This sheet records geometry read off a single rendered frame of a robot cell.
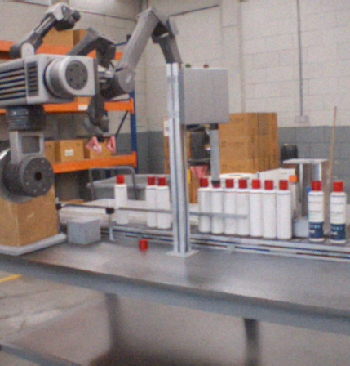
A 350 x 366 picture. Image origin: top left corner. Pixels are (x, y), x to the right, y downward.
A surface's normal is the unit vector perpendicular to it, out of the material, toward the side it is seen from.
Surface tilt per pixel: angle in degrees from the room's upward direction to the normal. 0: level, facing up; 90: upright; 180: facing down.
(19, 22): 90
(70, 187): 90
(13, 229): 90
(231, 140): 89
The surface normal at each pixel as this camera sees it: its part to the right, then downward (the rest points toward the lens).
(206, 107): 0.38, 0.08
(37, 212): 0.90, 0.00
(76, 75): 0.77, 0.04
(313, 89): -0.64, 0.11
